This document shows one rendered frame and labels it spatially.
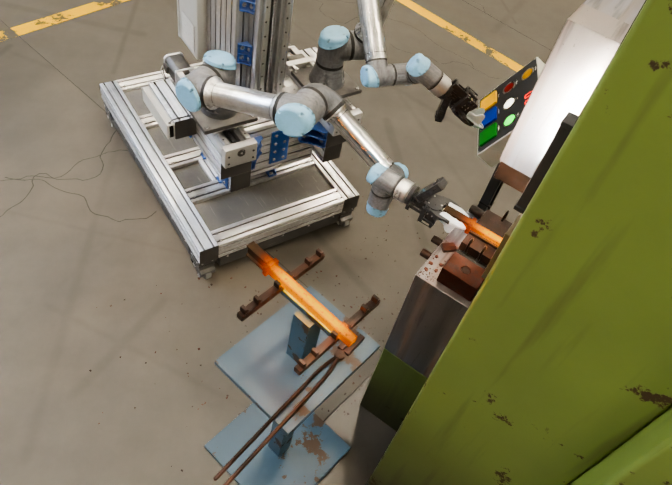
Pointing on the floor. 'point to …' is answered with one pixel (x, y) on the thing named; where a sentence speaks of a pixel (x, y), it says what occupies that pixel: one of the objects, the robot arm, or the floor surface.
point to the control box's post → (489, 191)
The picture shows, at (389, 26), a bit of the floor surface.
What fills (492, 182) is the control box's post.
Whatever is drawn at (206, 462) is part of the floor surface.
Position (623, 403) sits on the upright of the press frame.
